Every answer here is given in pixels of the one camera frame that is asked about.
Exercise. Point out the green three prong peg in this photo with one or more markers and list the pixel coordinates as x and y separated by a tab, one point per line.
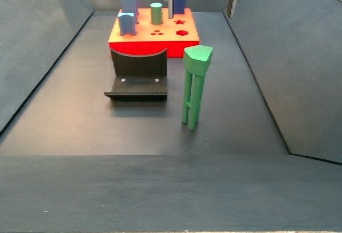
197	61

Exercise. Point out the green cylinder peg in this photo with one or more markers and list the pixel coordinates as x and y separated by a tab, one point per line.
157	13

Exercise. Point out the black curved holder stand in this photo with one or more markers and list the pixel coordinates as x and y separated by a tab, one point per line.
141	76

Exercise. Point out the red peg board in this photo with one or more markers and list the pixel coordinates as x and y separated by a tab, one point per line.
176	34

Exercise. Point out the short light blue arch block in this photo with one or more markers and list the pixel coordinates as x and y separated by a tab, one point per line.
128	23

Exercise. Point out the dark blue block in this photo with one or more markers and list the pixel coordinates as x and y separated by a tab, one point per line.
180	5

